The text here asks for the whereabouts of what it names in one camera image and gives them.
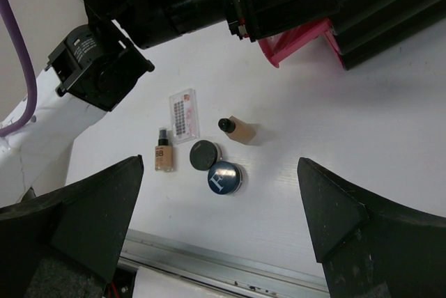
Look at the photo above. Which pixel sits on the BB foundation pump bottle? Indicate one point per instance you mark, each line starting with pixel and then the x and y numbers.
pixel 164 152

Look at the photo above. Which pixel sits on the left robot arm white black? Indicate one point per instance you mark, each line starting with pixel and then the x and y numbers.
pixel 97 65

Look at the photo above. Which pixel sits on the black drawer organizer case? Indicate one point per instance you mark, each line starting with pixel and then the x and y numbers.
pixel 365 28

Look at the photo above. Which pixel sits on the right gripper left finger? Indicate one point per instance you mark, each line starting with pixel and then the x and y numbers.
pixel 67 243

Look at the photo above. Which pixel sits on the pink top drawer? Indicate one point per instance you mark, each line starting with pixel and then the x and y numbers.
pixel 279 47

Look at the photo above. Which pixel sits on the black lid powder jar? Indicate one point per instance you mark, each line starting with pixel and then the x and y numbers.
pixel 204 154

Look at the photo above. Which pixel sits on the square foundation bottle black cap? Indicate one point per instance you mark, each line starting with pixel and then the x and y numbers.
pixel 237 130

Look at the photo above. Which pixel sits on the aluminium front rail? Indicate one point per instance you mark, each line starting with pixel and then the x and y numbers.
pixel 223 272

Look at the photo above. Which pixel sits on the blue lid F powder jar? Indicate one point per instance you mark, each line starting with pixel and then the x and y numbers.
pixel 225 178

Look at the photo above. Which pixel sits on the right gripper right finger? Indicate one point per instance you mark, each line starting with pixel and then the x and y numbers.
pixel 370 246

